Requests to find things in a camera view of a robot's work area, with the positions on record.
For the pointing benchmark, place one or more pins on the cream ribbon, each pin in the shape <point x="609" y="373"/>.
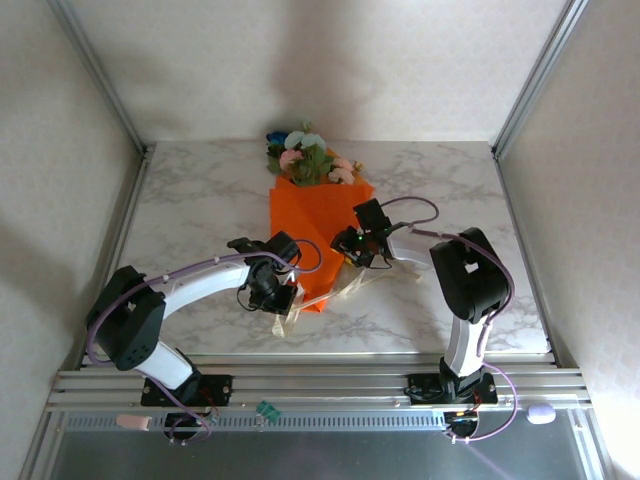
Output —
<point x="350" y="289"/>

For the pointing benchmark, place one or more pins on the orange wrapping paper sheet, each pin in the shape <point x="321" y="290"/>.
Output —
<point x="310" y="220"/>

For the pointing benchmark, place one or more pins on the fake flower bouquet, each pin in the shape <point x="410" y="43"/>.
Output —
<point x="305" y="157"/>

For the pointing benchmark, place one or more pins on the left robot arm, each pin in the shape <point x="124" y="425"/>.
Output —
<point x="200" y="281"/>

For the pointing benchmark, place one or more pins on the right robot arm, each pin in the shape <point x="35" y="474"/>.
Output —
<point x="407" y="253"/>

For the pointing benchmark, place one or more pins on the aluminium mounting rails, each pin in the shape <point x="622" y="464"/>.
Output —
<point x="325" y="381"/>

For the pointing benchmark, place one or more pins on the green plug connector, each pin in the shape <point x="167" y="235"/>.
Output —
<point x="268" y="410"/>

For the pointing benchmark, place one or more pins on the black controller board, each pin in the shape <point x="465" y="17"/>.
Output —
<point x="187" y="424"/>
<point x="462" y="423"/>

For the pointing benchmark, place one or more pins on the grey slotted metal tray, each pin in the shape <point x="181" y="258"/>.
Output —
<point x="320" y="450"/>

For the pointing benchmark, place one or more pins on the pink rubber block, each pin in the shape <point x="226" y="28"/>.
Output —
<point x="134" y="423"/>

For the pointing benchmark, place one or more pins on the lavender oval pebble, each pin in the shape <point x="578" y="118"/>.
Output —
<point x="541" y="414"/>

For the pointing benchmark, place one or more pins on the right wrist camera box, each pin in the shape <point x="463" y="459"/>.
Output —
<point x="372" y="215"/>

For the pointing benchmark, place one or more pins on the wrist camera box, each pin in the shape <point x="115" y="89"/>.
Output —
<point x="286" y="246"/>
<point x="372" y="215"/>

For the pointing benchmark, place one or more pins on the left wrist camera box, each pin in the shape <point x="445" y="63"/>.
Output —
<point x="286" y="246"/>

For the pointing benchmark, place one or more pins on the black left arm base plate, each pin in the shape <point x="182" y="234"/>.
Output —
<point x="215" y="389"/>

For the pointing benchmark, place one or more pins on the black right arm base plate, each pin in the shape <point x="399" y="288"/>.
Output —
<point x="422" y="389"/>

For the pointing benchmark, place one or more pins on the aluminium table edge rail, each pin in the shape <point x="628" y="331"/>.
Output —
<point x="131" y="205"/>
<point x="520" y="227"/>

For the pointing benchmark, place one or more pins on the aluminium frame post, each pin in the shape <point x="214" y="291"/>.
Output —
<point x="540" y="70"/>
<point x="95" y="70"/>

